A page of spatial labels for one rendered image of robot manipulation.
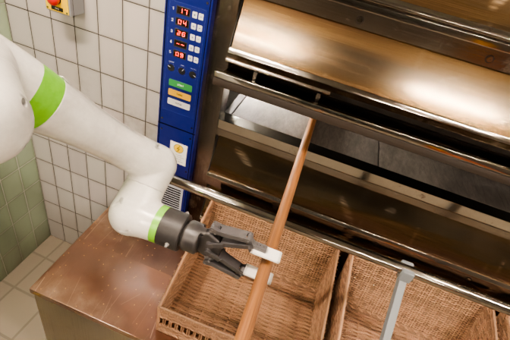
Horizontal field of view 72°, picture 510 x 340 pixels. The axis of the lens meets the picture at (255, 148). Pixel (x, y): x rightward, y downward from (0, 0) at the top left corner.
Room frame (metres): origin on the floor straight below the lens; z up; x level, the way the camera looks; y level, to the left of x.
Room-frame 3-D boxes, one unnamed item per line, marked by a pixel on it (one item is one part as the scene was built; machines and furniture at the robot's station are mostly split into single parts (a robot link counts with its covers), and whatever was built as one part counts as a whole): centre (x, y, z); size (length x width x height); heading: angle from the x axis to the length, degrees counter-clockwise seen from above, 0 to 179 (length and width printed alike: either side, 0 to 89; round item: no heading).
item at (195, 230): (0.55, 0.06, 1.19); 0.09 x 0.07 x 0.08; 82
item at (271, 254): (0.52, -0.08, 1.23); 0.07 x 0.03 x 0.01; 82
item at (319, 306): (0.80, -0.13, 0.72); 0.56 x 0.49 x 0.28; 82
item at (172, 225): (0.56, 0.14, 1.19); 0.12 x 0.06 x 0.09; 172
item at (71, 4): (1.17, 0.76, 1.46); 0.10 x 0.07 x 0.10; 81
